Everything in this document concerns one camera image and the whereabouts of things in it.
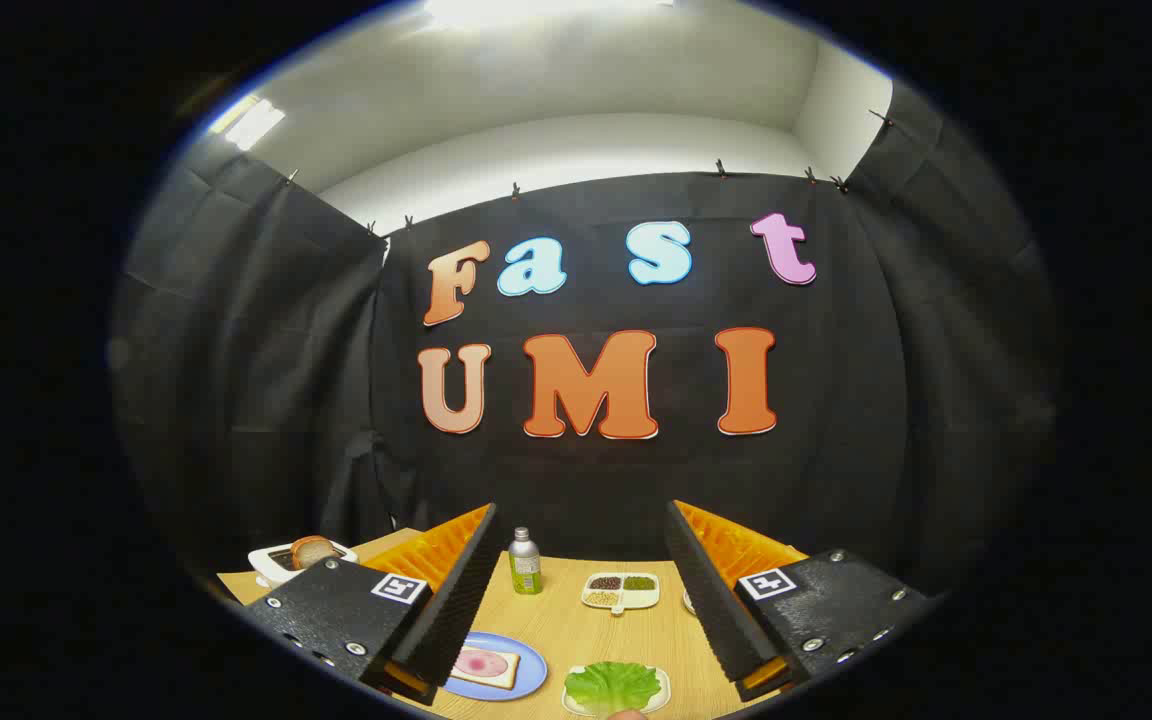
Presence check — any green lettuce leaf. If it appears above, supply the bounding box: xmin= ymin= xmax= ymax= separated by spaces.
xmin=565 ymin=660 xmax=663 ymax=715

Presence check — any white divided dish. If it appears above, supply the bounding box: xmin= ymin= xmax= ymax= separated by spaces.
xmin=581 ymin=571 xmax=660 ymax=615

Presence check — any white toaster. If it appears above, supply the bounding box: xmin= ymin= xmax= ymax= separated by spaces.
xmin=248 ymin=538 xmax=359 ymax=589

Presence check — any silver and green bottle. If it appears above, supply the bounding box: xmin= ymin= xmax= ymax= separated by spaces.
xmin=508 ymin=527 xmax=543 ymax=596

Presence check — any pink ham slice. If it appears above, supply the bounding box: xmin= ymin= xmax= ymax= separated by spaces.
xmin=453 ymin=648 xmax=507 ymax=679

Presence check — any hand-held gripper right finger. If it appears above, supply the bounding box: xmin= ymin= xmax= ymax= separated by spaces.
xmin=664 ymin=499 xmax=932 ymax=701

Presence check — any black backdrop cloth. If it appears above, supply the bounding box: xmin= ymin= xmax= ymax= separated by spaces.
xmin=108 ymin=80 xmax=1057 ymax=601

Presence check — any white bread slice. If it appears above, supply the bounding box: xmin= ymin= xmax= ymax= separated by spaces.
xmin=448 ymin=645 xmax=520 ymax=691

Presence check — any blue plate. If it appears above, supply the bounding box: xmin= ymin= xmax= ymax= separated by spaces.
xmin=441 ymin=631 xmax=548 ymax=702

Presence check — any ceiling light panel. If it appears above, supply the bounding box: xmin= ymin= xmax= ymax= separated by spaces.
xmin=206 ymin=95 xmax=287 ymax=153
xmin=421 ymin=0 xmax=677 ymax=31

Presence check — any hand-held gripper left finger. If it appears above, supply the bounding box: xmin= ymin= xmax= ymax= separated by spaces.
xmin=239 ymin=503 xmax=500 ymax=707

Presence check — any small white square plate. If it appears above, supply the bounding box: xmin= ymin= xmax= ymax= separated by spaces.
xmin=562 ymin=665 xmax=672 ymax=717

